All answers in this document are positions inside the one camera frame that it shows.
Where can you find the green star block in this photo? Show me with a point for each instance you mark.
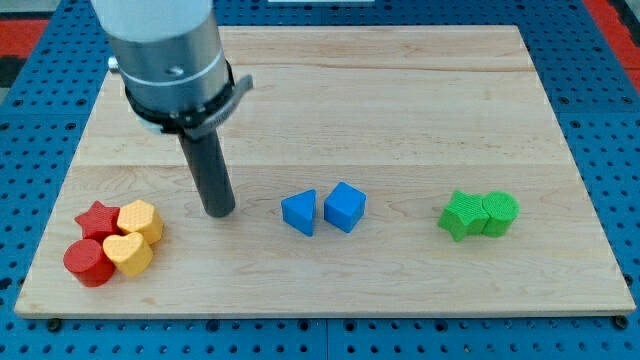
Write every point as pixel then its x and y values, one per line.
pixel 463 215

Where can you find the green cylinder block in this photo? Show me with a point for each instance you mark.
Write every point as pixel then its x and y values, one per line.
pixel 502 209

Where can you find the yellow heart block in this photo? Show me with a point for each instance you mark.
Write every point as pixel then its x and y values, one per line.
pixel 131 254

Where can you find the blue cube block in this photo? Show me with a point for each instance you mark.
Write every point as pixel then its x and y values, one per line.
pixel 344 206

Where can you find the light wooden board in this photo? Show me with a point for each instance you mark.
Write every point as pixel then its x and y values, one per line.
pixel 407 115

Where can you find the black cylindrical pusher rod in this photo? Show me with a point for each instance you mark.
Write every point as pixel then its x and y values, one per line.
pixel 207 165

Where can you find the red star block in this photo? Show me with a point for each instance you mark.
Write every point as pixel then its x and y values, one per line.
pixel 99 222

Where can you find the yellow hexagon block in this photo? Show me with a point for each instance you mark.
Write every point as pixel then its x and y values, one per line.
pixel 142 217

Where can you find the blue triangle block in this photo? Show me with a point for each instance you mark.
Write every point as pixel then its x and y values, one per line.
pixel 298 211

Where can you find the red cylinder block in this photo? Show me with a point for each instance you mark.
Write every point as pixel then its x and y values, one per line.
pixel 87 262

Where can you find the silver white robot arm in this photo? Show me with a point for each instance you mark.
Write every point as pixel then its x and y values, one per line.
pixel 171 59

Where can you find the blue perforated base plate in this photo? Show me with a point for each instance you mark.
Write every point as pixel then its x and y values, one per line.
pixel 48 104

